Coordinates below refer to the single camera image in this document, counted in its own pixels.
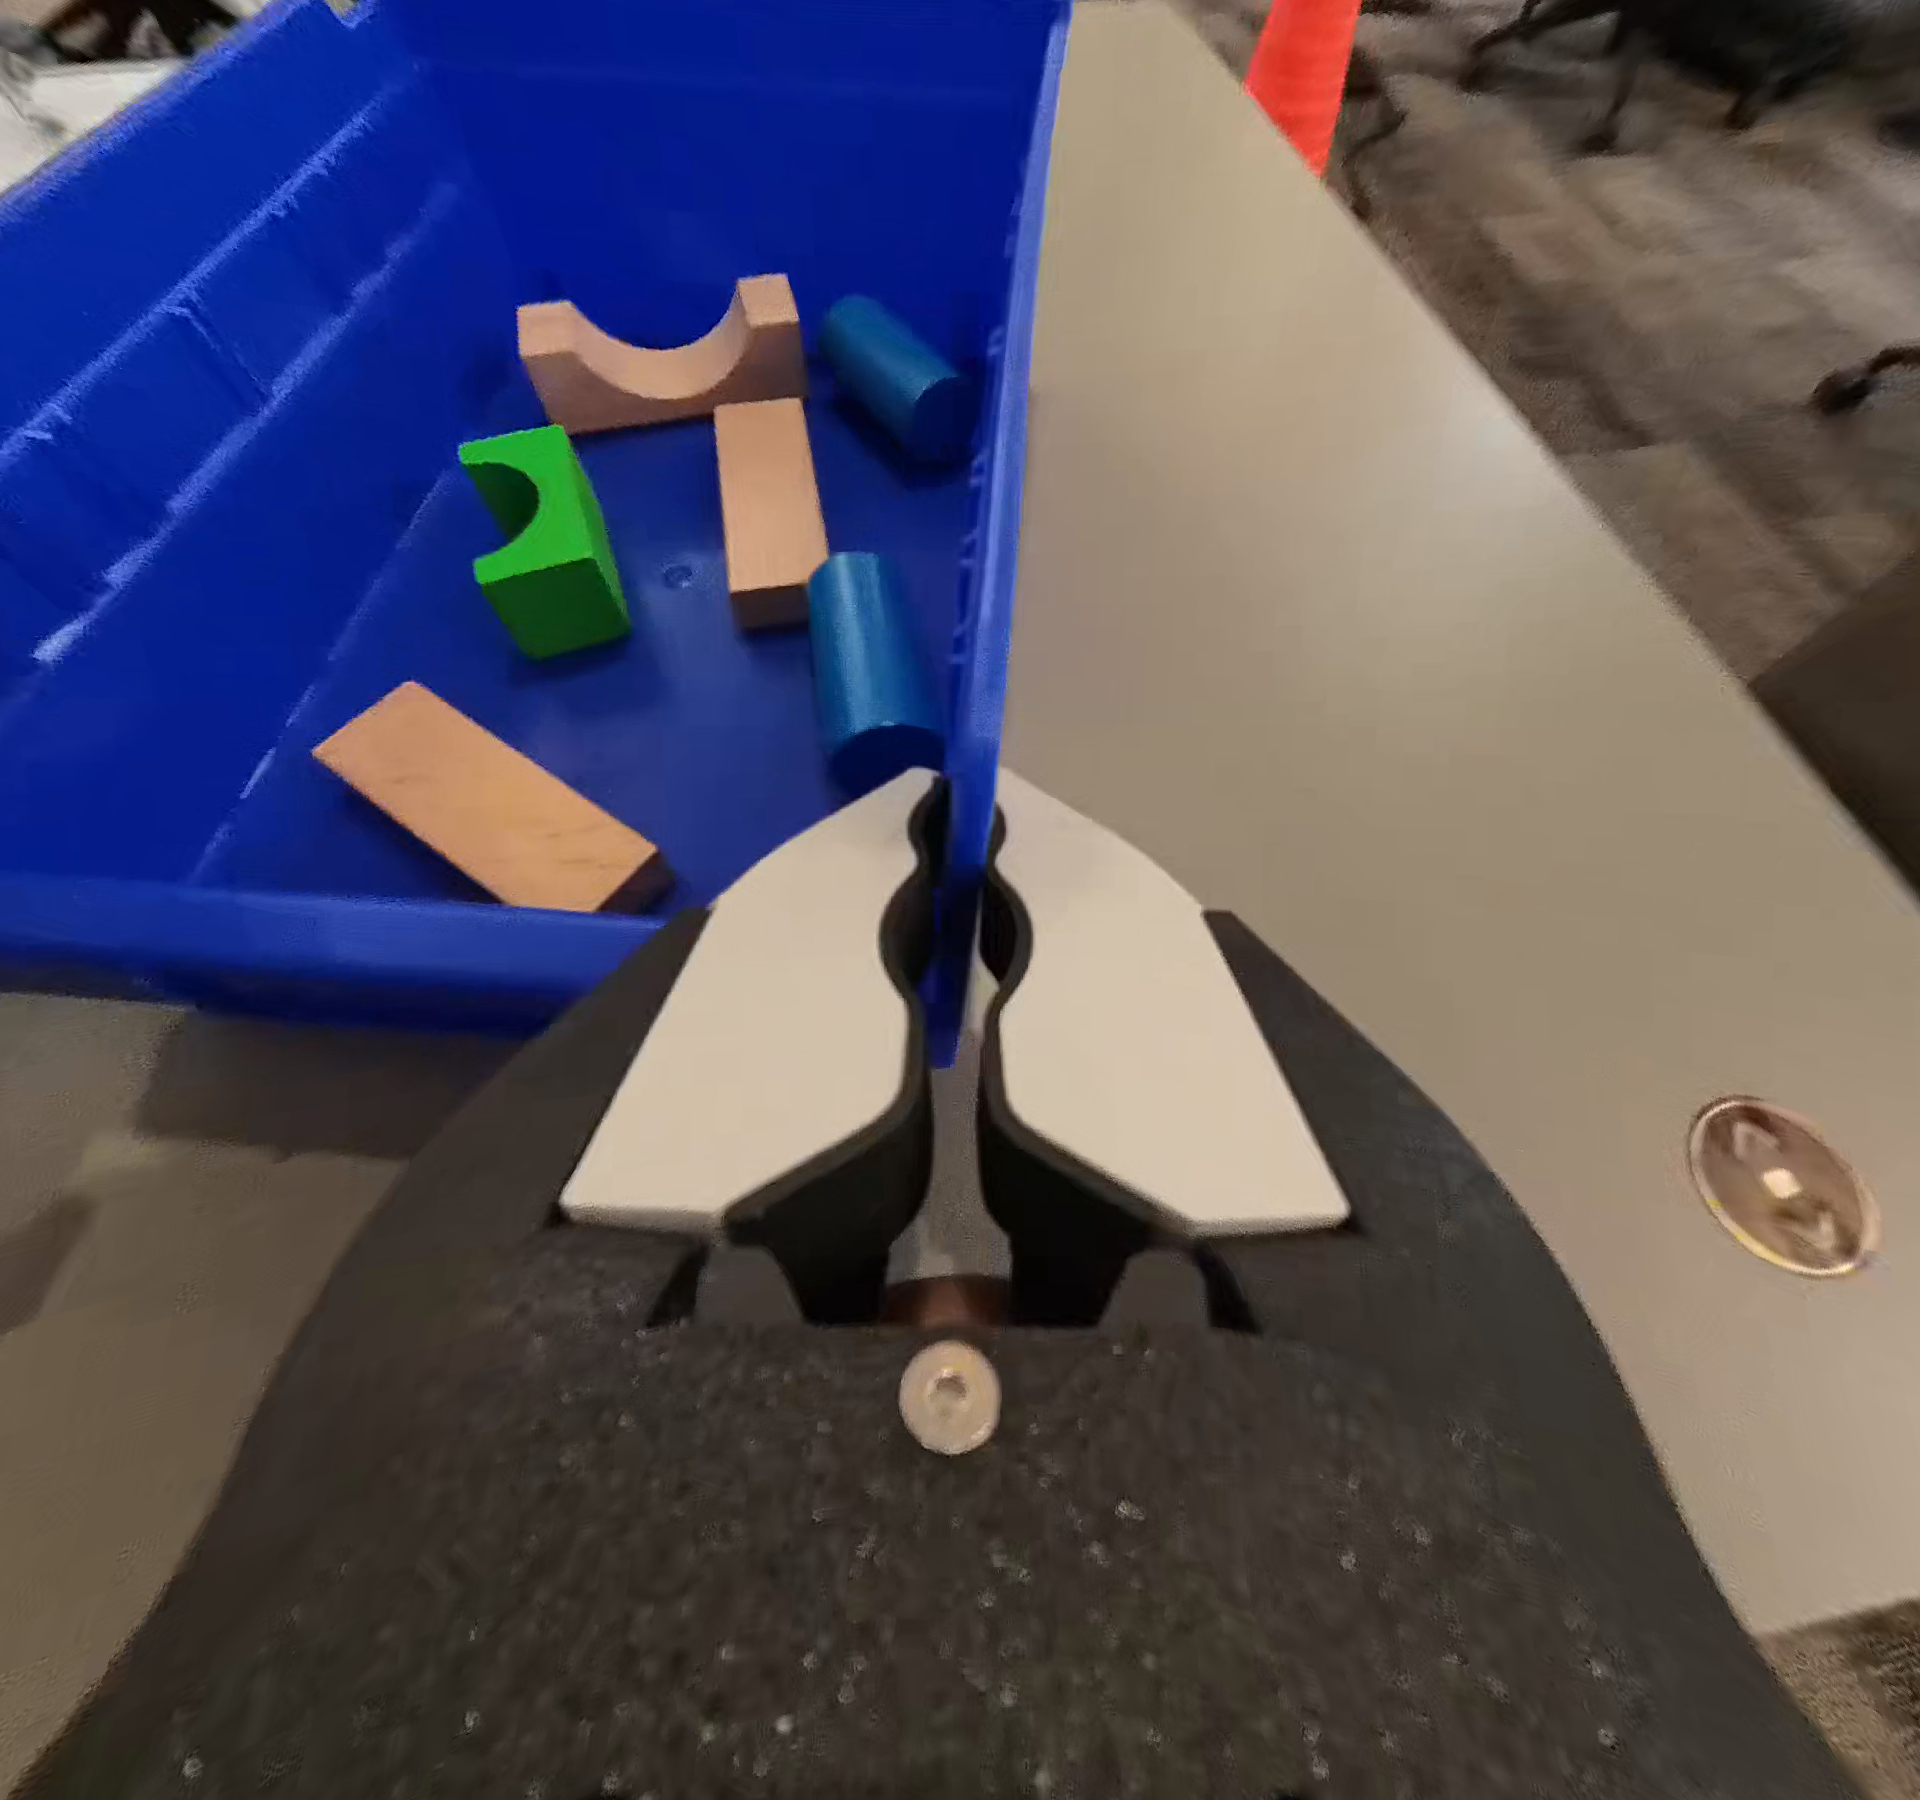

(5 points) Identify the round dark table grommet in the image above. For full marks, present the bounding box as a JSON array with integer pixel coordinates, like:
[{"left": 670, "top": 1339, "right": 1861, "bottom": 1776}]
[{"left": 1686, "top": 1098, "right": 1880, "bottom": 1276}]

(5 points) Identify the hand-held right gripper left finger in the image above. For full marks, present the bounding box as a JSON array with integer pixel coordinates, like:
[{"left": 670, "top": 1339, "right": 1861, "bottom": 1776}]
[{"left": 558, "top": 768, "right": 954, "bottom": 1233}]

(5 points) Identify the orange traffic cone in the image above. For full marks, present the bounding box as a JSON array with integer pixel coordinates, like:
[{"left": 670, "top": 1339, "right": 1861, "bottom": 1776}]
[{"left": 1242, "top": 0, "right": 1388, "bottom": 174}]

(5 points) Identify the blue wooden cylinder block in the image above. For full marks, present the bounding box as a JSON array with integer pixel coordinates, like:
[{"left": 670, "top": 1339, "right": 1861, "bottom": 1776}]
[
  {"left": 817, "top": 295, "right": 981, "bottom": 468},
  {"left": 806, "top": 554, "right": 948, "bottom": 797}
]

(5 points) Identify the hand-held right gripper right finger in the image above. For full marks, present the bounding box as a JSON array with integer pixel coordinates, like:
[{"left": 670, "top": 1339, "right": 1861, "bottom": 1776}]
[{"left": 983, "top": 768, "right": 1353, "bottom": 1239}]

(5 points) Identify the natural wooden arch block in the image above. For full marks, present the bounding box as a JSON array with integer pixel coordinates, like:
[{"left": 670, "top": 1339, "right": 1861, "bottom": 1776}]
[{"left": 518, "top": 274, "right": 806, "bottom": 437}]

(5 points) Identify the natural wooden plank block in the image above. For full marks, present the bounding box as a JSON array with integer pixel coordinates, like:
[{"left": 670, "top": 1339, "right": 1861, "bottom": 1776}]
[
  {"left": 311, "top": 682, "right": 673, "bottom": 917},
  {"left": 715, "top": 397, "right": 831, "bottom": 633}
]

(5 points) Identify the green wooden arch block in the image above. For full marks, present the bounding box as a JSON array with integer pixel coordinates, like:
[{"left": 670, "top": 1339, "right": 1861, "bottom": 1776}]
[{"left": 456, "top": 424, "right": 631, "bottom": 659}]

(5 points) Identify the blue plastic bin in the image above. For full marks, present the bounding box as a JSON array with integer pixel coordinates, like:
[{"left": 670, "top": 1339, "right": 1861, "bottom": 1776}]
[{"left": 0, "top": 0, "right": 1073, "bottom": 1066}]

